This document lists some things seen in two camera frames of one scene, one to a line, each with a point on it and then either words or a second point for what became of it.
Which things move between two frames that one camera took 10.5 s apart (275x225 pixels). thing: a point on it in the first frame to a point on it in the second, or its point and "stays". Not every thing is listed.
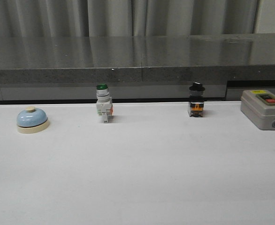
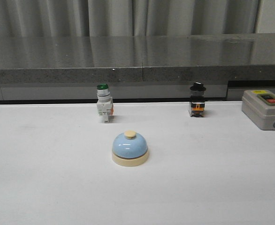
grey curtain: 28,18 stays
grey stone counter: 68,70 stays
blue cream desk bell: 31,121 to 130,149
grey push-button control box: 264,109 stays
